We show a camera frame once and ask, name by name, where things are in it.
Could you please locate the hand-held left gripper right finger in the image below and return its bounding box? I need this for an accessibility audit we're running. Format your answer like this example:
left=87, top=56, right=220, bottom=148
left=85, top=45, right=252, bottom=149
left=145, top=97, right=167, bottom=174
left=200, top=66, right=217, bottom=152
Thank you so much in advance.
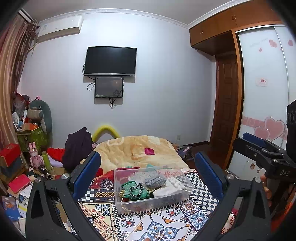
left=191, top=152, right=272, bottom=241

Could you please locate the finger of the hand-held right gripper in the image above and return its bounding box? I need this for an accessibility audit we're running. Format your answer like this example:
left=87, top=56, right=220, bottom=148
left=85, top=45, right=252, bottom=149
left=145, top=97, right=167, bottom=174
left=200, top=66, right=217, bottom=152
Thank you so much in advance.
left=243, top=132, right=287, bottom=154
left=232, top=138, right=285, bottom=170

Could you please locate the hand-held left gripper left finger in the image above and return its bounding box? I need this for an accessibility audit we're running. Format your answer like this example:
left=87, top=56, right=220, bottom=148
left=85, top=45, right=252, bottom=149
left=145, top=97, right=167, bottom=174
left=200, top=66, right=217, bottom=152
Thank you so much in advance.
left=25, top=151, right=105, bottom=241

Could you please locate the white cloth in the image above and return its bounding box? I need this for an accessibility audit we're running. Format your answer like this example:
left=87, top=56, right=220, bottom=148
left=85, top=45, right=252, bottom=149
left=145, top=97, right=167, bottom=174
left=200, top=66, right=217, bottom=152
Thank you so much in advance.
left=153, top=177, right=186, bottom=197

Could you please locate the clear plastic storage box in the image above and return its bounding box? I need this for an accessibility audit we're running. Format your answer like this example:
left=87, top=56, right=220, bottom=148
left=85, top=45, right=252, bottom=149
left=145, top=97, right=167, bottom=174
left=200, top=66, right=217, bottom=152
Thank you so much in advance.
left=113, top=166, right=195, bottom=214

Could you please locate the black white braided band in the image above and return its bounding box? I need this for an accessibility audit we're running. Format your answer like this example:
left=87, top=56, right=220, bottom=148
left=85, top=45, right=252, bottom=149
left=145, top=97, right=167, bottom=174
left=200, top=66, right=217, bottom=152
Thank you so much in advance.
left=129, top=183, right=144, bottom=200

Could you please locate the green knit cloth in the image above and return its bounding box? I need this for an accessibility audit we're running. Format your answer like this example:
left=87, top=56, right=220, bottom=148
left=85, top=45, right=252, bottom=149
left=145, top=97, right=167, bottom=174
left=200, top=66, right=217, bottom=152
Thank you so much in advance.
left=121, top=181, right=151, bottom=199

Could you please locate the person's right hand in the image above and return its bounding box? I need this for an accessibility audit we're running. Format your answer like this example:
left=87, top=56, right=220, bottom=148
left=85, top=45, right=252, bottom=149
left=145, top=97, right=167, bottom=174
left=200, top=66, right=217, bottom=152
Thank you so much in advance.
left=260, top=175, right=272, bottom=207

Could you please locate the red cloth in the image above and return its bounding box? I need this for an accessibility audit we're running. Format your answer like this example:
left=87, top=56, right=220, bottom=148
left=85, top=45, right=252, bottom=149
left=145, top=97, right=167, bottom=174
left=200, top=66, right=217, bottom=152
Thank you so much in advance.
left=95, top=168, right=114, bottom=181

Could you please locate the dark purple jacket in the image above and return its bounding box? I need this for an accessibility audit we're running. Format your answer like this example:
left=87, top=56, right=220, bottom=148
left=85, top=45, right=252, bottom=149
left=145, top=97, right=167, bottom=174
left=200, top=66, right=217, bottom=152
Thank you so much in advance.
left=62, top=127, right=93, bottom=171

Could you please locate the purple bag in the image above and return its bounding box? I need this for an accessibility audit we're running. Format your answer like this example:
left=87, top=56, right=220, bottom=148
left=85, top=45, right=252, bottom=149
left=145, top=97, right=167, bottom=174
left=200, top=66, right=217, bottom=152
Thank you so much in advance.
left=177, top=145, right=197, bottom=161

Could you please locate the white heart-print wardrobe door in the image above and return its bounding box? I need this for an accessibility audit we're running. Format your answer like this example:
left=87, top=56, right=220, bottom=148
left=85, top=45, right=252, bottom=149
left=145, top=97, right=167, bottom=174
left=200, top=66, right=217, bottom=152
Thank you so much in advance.
left=228, top=23, right=296, bottom=172

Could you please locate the red garment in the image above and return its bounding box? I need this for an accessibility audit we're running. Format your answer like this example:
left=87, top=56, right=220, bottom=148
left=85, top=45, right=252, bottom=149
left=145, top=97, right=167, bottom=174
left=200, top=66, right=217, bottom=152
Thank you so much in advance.
left=47, top=147, right=66, bottom=162

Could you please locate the black flashlight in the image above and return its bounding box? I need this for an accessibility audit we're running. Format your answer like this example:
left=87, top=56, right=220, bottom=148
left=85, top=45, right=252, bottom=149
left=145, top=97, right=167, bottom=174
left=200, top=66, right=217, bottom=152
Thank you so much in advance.
left=38, top=164, right=53, bottom=180

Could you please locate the yellow foam tube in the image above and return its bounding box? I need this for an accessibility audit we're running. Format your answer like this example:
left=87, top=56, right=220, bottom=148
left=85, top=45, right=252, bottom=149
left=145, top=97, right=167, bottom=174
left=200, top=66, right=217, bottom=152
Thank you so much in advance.
left=92, top=125, right=120, bottom=142

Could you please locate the green bottle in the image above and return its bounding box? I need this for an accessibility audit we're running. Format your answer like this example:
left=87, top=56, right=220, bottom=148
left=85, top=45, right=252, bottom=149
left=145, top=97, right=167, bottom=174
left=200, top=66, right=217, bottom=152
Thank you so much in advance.
left=41, top=151, right=50, bottom=171

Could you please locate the beige plush blanket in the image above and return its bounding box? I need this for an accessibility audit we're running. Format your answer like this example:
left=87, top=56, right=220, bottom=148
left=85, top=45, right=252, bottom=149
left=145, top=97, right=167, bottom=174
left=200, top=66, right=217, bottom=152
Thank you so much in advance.
left=93, top=135, right=188, bottom=174

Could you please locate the brown wooden door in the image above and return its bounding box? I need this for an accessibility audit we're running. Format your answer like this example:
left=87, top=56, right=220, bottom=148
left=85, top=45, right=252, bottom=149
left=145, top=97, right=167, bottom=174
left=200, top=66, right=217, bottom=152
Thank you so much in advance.
left=209, top=54, right=239, bottom=146

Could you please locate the pink rabbit toy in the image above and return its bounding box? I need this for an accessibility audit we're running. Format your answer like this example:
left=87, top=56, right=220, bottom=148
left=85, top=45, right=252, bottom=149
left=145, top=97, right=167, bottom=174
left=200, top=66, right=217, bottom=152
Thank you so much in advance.
left=28, top=142, right=42, bottom=169

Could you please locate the green paper bag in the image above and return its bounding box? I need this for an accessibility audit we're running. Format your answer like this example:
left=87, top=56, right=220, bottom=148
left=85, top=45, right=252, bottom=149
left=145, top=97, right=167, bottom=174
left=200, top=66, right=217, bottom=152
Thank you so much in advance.
left=16, top=126, right=50, bottom=153

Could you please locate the red book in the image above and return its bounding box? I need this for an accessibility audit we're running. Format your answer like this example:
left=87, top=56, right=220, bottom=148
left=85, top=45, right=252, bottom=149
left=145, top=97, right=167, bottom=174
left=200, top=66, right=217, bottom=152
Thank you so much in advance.
left=8, top=174, right=32, bottom=194

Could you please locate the patterned bedsheet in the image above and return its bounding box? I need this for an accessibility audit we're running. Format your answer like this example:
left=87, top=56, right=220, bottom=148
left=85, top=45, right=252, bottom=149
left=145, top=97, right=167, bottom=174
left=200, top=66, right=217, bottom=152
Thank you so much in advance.
left=69, top=168, right=237, bottom=241

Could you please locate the pile of papers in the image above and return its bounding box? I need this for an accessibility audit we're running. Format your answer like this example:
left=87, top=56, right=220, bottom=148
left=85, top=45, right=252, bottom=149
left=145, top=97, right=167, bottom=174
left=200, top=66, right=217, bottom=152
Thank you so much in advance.
left=0, top=183, right=36, bottom=232

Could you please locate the grey plush toy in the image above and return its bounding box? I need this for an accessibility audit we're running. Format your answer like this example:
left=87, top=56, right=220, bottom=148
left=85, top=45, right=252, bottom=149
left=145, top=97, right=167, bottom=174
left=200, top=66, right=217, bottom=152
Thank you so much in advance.
left=27, top=100, right=53, bottom=134

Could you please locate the dark grey box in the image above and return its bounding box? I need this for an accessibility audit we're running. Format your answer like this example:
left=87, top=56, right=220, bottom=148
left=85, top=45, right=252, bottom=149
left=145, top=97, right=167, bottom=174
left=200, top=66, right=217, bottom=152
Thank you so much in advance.
left=0, top=158, right=25, bottom=179

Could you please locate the red box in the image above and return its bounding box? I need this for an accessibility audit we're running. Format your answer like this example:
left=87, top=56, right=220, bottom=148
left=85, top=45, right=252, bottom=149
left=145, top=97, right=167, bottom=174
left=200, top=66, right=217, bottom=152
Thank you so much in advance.
left=0, top=144, right=21, bottom=166

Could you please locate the blue booklet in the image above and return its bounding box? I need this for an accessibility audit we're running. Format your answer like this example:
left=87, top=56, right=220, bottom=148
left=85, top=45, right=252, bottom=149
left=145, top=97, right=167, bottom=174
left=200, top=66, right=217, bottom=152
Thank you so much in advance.
left=1, top=196, right=20, bottom=220

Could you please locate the small white fan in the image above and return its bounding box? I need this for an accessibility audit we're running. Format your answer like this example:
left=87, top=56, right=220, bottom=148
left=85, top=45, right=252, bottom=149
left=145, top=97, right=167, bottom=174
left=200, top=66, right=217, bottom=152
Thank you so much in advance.
left=11, top=112, right=20, bottom=130

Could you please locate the wooden overhead cabinet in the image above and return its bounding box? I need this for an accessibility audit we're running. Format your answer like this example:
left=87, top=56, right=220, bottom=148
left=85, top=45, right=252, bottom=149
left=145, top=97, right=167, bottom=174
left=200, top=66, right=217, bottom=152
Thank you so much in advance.
left=189, top=0, right=285, bottom=56

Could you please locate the striped brown curtain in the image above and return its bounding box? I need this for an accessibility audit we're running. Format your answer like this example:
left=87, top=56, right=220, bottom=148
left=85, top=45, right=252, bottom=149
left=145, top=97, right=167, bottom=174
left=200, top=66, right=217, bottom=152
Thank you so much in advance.
left=0, top=11, right=39, bottom=149

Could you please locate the white air conditioner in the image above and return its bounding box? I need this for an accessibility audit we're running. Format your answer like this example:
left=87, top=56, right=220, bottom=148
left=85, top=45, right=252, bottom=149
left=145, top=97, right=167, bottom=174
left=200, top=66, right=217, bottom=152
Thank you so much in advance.
left=37, top=16, right=84, bottom=38

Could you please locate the small wall-mounted monitor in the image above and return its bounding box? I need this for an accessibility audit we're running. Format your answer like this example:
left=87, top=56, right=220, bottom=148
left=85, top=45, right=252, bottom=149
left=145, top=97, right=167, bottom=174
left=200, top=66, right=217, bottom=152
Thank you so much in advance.
left=94, top=76, right=124, bottom=98

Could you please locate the wall-mounted television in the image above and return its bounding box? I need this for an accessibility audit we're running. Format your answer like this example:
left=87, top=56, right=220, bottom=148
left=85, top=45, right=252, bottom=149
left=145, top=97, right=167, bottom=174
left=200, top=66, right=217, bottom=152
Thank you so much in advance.
left=83, top=46, right=137, bottom=77

